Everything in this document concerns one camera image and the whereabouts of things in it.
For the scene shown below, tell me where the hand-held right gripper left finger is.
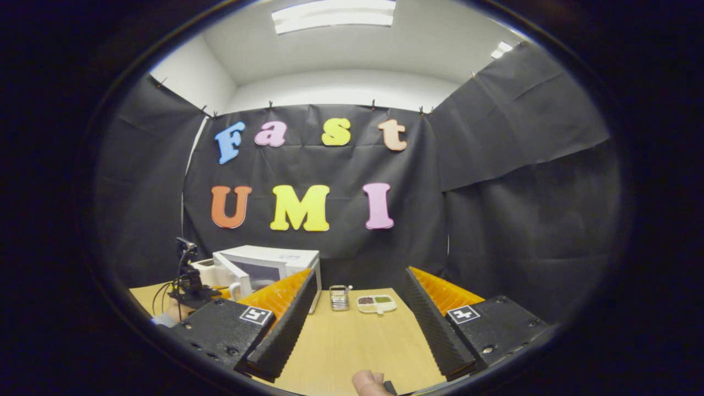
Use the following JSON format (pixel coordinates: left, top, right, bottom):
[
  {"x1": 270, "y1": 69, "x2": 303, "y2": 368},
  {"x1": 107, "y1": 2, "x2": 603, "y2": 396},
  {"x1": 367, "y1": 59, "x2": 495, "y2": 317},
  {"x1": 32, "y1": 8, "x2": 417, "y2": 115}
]
[{"x1": 159, "y1": 268, "x2": 321, "y2": 383}]

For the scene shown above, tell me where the black cable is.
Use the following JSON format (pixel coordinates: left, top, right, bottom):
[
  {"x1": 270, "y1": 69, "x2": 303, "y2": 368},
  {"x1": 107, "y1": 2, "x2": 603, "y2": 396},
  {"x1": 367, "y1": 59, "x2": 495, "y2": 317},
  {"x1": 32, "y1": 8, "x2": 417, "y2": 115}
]
[{"x1": 151, "y1": 264, "x2": 185, "y2": 317}]

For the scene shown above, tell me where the white toaster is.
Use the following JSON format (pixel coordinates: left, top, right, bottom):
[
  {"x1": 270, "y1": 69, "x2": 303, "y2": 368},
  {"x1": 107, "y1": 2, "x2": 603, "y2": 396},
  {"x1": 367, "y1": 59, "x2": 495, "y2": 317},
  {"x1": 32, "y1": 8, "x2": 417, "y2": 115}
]
[{"x1": 190, "y1": 258, "x2": 232, "y2": 288}]

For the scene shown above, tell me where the white microwave oven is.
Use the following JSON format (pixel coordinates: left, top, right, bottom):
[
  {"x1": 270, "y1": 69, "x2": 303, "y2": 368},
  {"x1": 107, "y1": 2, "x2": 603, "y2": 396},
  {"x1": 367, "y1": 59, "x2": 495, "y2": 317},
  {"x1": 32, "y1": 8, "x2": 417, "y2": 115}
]
[{"x1": 212, "y1": 245, "x2": 322, "y2": 314}]

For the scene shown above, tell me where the large ceiling light panel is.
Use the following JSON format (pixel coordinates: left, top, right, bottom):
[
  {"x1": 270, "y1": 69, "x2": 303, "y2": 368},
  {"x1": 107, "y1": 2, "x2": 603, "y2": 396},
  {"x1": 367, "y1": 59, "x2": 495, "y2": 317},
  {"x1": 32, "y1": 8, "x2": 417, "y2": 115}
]
[{"x1": 272, "y1": 0, "x2": 397, "y2": 35}]

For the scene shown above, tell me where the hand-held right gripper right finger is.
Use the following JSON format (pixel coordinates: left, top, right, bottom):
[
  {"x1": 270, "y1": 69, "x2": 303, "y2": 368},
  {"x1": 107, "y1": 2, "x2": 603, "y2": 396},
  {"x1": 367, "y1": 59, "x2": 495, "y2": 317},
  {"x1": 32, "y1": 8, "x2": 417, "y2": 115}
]
[{"x1": 403, "y1": 267, "x2": 551, "y2": 382}]

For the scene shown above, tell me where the white divided condiment dish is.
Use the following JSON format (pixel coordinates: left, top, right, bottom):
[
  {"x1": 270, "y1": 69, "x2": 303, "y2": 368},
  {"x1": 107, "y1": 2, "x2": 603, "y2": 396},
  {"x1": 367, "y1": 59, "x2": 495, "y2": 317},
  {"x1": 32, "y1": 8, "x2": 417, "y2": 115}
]
[{"x1": 356, "y1": 295, "x2": 397, "y2": 315}]

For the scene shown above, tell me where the metal cutlery holder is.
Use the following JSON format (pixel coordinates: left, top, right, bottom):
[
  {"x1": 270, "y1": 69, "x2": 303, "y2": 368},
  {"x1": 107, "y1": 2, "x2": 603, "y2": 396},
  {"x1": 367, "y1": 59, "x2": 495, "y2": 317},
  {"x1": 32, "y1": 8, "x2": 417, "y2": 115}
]
[{"x1": 329, "y1": 285, "x2": 354, "y2": 312}]

